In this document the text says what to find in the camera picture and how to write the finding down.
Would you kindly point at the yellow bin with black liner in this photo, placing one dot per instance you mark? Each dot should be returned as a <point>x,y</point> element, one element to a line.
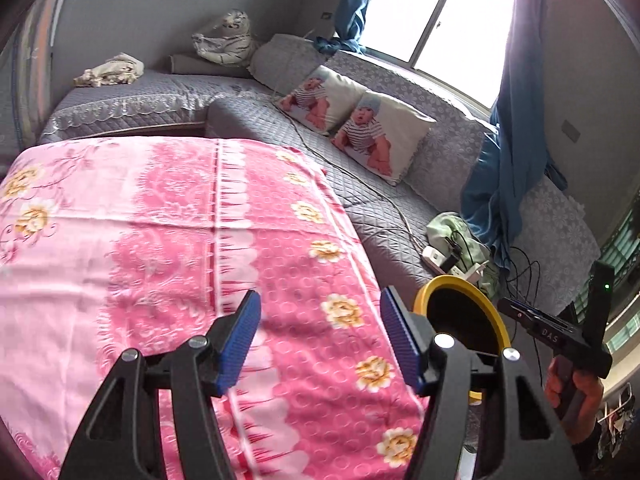
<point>452,280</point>

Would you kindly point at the person's right forearm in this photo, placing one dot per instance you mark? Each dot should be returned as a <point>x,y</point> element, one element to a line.
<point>592,455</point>

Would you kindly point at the striped cloth covered wardrobe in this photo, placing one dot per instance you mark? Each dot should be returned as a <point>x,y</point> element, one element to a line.
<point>35,70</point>

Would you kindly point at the large window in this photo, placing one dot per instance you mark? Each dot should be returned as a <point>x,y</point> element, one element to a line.
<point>440,35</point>

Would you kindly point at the grey quilted corner sofa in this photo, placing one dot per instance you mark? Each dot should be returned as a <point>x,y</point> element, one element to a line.
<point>250,115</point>

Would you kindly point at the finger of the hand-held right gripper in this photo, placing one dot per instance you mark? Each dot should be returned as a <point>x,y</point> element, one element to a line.
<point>514,311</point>

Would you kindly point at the baby print pillow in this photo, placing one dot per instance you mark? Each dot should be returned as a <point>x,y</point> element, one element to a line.
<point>380,135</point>
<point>320,100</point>

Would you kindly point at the white power strip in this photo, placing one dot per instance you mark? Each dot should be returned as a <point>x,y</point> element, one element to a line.
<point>432,257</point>

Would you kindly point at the person's right hand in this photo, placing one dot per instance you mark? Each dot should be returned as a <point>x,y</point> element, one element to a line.
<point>587,400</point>

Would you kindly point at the glass door with green frame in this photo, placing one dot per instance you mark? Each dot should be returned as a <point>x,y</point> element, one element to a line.
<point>622,270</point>

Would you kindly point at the black charger plug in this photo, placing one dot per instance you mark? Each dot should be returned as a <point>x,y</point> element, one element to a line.
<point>453,262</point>

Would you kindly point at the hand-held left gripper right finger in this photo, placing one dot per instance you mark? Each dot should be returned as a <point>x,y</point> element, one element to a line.
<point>400,342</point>

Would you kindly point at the long blue curtain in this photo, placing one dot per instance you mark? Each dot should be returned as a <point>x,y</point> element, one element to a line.
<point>510,185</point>

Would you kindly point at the pink floral blanket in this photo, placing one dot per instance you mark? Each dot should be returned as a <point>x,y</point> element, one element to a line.
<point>150,235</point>

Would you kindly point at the wall switch plate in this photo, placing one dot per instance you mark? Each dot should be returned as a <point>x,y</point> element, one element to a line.
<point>571,131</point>

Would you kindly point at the white tiger plush toy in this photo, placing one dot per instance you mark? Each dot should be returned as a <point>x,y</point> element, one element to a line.
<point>225,40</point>

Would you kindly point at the light green cloth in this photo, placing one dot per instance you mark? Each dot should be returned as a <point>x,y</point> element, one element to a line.
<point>445,227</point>

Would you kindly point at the crumpled beige cloth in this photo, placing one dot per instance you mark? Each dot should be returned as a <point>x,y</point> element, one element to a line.
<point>110,70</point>

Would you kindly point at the short blue curtain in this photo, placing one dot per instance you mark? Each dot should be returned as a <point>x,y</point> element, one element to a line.
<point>355,5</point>

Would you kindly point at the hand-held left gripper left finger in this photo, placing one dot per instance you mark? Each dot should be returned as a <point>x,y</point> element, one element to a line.
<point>240,342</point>

